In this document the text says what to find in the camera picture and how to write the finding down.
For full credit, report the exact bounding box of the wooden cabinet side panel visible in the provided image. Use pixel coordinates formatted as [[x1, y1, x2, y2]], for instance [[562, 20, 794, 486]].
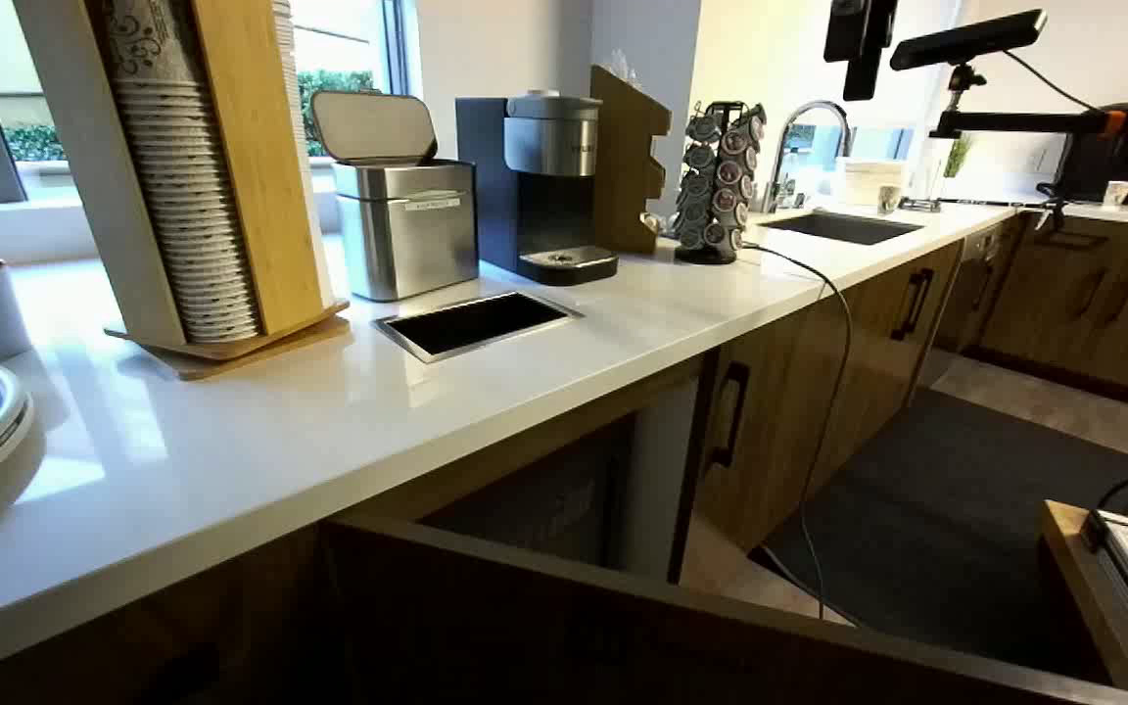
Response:
[[0, 520, 332, 705]]

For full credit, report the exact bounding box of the wooden cabinet row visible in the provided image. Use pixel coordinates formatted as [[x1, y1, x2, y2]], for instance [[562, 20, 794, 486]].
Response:
[[976, 213, 1128, 410]]

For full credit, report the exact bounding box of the black and silver coffee machine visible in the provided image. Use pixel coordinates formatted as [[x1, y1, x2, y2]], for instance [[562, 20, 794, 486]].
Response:
[[454, 89, 625, 290]]

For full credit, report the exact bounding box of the stainless steel lidded bin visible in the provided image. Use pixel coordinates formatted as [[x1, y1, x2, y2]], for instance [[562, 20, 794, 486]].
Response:
[[310, 89, 482, 304]]

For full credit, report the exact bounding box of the stepped wooden organizer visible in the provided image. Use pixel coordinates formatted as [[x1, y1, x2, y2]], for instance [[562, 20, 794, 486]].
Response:
[[589, 64, 676, 260]]

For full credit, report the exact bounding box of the coffee pod carousel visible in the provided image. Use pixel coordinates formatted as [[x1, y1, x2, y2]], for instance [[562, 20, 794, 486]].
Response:
[[672, 97, 771, 265]]

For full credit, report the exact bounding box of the undermount sink basin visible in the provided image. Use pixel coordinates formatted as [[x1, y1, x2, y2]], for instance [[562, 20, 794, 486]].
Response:
[[758, 207, 924, 251]]

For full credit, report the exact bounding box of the chrome sink faucet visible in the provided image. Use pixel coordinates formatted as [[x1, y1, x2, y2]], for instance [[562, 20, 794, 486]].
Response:
[[759, 97, 858, 218]]

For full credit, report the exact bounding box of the wooden cup dispenser stand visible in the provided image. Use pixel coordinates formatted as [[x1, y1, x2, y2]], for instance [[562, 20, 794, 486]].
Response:
[[11, 0, 352, 370]]

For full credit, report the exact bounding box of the dark grey floor mat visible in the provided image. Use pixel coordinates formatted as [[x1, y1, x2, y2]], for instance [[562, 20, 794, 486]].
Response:
[[758, 388, 1128, 682]]

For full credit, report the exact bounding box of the stack of patterned paper cups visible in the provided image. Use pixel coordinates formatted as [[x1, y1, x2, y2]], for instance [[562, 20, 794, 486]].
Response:
[[92, 0, 266, 350]]

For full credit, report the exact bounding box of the light wooden table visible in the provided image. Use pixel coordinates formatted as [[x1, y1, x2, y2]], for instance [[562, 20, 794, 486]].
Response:
[[1033, 499, 1128, 705]]

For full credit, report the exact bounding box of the black cabinet door handle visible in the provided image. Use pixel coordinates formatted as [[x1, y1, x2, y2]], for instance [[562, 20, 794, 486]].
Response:
[[890, 265, 939, 350], [707, 361, 758, 475]]

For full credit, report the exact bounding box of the thin black cable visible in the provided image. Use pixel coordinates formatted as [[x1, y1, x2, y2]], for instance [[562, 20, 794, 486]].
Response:
[[746, 234, 864, 626]]

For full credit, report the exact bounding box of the black stereo camera bar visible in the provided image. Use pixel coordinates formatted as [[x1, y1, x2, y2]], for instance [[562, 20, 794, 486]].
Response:
[[887, 7, 1050, 76]]

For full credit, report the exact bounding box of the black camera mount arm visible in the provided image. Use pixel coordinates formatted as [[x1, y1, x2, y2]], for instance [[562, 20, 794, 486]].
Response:
[[929, 55, 1128, 207]]

